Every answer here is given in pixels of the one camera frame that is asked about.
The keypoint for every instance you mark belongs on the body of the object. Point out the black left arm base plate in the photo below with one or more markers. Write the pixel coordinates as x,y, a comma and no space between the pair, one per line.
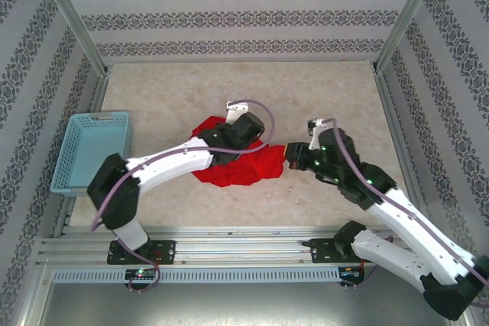
166,251

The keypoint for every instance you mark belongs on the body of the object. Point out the light blue perforated plastic basket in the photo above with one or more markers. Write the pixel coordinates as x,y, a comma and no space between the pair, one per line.
88,150

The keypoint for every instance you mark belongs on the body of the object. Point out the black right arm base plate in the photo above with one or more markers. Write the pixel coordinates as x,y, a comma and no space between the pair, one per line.
322,251

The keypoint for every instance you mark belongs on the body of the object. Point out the small green circuit board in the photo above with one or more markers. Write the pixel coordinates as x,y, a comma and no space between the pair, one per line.
351,272
141,273

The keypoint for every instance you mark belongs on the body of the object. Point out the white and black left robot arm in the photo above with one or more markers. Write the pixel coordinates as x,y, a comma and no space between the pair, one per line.
172,162

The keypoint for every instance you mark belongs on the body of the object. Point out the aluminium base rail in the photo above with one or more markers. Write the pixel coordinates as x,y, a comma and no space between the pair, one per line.
244,246

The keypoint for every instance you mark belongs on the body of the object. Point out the grey metal panel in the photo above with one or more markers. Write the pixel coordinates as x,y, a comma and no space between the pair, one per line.
244,307

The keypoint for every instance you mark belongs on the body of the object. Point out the red t-shirt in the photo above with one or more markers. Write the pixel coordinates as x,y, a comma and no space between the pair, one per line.
244,173

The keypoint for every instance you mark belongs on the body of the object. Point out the aluminium frame post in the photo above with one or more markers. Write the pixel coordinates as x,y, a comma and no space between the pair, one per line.
72,17
409,17

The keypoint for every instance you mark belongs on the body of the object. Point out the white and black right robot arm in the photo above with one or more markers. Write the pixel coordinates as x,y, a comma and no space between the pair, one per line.
412,226

